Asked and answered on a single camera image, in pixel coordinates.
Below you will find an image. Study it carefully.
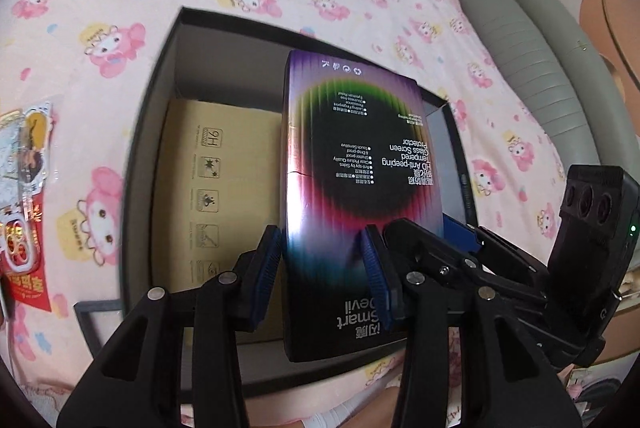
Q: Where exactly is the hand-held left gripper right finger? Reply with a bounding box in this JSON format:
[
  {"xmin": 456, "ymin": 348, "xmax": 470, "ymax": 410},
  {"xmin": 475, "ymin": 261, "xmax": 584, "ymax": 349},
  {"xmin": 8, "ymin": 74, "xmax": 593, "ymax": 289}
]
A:
[{"xmin": 360, "ymin": 224, "xmax": 583, "ymax": 428}]

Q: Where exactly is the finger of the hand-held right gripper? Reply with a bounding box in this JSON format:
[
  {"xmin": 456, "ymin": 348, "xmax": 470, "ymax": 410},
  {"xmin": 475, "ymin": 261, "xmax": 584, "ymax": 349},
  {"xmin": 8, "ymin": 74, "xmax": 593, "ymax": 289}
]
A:
[
  {"xmin": 442, "ymin": 215, "xmax": 552, "ymax": 305},
  {"xmin": 384, "ymin": 218, "xmax": 549, "ymax": 325}
]

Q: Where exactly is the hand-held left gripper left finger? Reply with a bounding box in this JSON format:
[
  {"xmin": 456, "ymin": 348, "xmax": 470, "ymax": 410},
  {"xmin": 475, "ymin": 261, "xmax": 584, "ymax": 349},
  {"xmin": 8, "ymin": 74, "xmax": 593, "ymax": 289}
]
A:
[{"xmin": 57, "ymin": 225, "xmax": 284, "ymax": 428}]

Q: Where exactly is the rainbow screen protector box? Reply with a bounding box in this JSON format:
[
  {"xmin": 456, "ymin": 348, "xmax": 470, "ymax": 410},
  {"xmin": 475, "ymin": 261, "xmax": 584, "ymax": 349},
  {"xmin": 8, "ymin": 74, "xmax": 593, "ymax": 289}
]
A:
[{"xmin": 280, "ymin": 49, "xmax": 446, "ymax": 363}]

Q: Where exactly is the black storage box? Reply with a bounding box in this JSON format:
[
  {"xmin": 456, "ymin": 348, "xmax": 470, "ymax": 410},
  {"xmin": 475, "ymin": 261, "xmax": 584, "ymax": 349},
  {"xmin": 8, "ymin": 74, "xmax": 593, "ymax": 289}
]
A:
[{"xmin": 120, "ymin": 6, "xmax": 476, "ymax": 389}]

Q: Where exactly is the red and silver snack packet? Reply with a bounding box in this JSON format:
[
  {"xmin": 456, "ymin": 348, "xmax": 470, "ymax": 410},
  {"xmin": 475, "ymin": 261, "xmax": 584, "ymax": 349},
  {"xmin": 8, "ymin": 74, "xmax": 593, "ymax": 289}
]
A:
[{"xmin": 0, "ymin": 98, "xmax": 57, "ymax": 315}]

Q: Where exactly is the yellow cardboard box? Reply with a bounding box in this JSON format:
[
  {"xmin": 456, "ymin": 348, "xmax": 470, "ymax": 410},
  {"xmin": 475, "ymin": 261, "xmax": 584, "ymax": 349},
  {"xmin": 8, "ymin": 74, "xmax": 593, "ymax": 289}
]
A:
[{"xmin": 150, "ymin": 98, "xmax": 292, "ymax": 342}]

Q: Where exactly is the peach rounded object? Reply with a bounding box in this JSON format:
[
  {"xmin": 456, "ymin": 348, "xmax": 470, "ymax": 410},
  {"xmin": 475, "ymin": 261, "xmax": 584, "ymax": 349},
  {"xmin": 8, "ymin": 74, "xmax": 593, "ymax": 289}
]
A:
[{"xmin": 580, "ymin": 0, "xmax": 640, "ymax": 111}]

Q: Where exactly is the thin dark cable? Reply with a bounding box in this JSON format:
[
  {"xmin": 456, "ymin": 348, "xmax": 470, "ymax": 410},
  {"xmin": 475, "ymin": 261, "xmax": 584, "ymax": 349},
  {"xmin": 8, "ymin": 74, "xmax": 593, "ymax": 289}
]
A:
[{"xmin": 601, "ymin": 0, "xmax": 640, "ymax": 76}]

